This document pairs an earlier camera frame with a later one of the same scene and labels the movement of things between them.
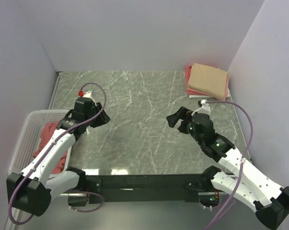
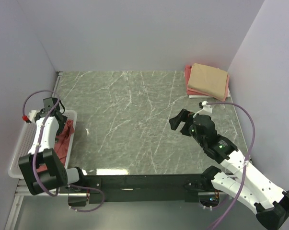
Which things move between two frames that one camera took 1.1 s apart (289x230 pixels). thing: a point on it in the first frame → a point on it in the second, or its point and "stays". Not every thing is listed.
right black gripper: x=180 y=114 stays
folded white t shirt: x=191 y=96 stays
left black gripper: x=103 y=119 → x=61 y=128
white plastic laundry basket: x=28 y=138 stays
